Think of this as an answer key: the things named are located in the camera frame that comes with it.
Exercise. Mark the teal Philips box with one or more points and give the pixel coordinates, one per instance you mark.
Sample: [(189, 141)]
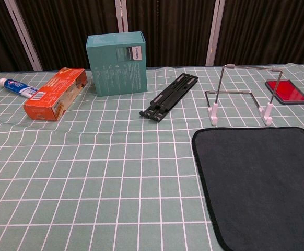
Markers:
[(115, 73)]

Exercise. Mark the white partition post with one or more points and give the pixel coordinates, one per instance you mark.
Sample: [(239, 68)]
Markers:
[(214, 34), (122, 15), (24, 36)]

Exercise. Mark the red pad in grey case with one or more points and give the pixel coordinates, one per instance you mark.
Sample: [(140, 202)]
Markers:
[(287, 91)]

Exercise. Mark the orange cardboard box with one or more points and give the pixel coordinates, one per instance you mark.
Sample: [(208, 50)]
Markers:
[(50, 94)]

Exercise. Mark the black folding stand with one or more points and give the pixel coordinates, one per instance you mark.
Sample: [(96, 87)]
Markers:
[(167, 96)]

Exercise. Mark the white blue toothpaste tube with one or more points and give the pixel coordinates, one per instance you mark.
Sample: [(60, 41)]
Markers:
[(16, 86)]

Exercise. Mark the green checked tablecloth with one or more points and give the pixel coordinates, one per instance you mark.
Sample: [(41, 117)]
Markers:
[(89, 170)]

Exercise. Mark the blue cloth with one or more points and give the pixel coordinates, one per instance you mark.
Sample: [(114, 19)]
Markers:
[(259, 188)]

